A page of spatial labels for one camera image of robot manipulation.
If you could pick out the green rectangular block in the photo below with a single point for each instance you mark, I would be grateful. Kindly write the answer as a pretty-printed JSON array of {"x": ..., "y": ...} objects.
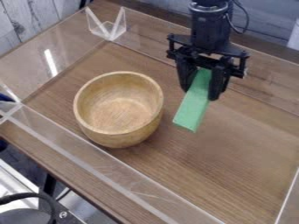
[{"x": 195, "y": 102}]

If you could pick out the clear acrylic corner bracket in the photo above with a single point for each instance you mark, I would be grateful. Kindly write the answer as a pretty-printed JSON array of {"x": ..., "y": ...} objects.
[{"x": 107, "y": 30}]

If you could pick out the brown wooden bowl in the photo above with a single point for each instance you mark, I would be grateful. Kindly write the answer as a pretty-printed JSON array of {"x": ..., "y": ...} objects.
[{"x": 118, "y": 108}]

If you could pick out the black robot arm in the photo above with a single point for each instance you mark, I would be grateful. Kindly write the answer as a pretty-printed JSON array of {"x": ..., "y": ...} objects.
[{"x": 210, "y": 2}]

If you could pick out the black metal table frame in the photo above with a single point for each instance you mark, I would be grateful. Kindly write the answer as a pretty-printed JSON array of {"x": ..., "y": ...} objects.
[{"x": 59, "y": 212}]

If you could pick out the clear acrylic tray walls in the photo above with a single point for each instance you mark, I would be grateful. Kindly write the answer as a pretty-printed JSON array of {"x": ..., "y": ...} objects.
[{"x": 223, "y": 175}]

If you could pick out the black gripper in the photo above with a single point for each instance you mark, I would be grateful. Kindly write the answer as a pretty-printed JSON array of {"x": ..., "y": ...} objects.
[{"x": 206, "y": 47}]

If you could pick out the blue object at edge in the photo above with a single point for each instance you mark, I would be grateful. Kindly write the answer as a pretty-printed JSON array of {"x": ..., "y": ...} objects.
[{"x": 6, "y": 98}]

